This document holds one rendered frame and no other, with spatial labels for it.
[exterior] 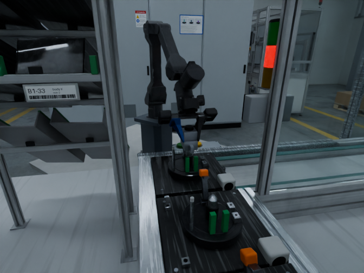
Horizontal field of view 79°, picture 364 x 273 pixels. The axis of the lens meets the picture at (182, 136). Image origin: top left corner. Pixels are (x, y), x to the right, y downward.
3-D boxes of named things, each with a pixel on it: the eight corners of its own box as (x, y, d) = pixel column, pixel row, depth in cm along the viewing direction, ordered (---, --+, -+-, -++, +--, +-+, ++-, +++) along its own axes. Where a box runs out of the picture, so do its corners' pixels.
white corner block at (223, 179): (216, 184, 70) (216, 173, 69) (229, 183, 71) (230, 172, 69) (221, 193, 66) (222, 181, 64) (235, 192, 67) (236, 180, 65)
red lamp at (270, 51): (259, 66, 57) (262, 45, 55) (277, 66, 58) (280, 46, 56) (270, 67, 52) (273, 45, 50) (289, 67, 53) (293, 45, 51)
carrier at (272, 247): (156, 203, 61) (154, 164, 57) (237, 194, 65) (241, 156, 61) (167, 291, 39) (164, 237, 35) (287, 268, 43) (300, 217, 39)
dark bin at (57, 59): (81, 105, 70) (82, 82, 70) (122, 105, 70) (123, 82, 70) (15, 76, 42) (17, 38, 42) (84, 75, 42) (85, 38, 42)
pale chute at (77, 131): (91, 158, 79) (93, 147, 80) (128, 158, 79) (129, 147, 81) (49, 123, 53) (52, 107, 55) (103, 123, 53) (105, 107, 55)
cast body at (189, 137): (180, 143, 74) (180, 123, 72) (193, 142, 75) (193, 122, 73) (185, 154, 67) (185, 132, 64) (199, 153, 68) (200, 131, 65)
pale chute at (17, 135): (46, 162, 76) (49, 150, 78) (84, 162, 76) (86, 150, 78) (-23, 127, 50) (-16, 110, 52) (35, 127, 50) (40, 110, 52)
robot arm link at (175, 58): (142, 28, 87) (148, 5, 78) (161, 29, 91) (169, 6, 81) (162, 92, 80) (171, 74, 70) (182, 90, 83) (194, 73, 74)
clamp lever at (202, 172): (200, 199, 56) (198, 169, 56) (208, 197, 56) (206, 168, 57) (204, 202, 53) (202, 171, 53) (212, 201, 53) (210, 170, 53)
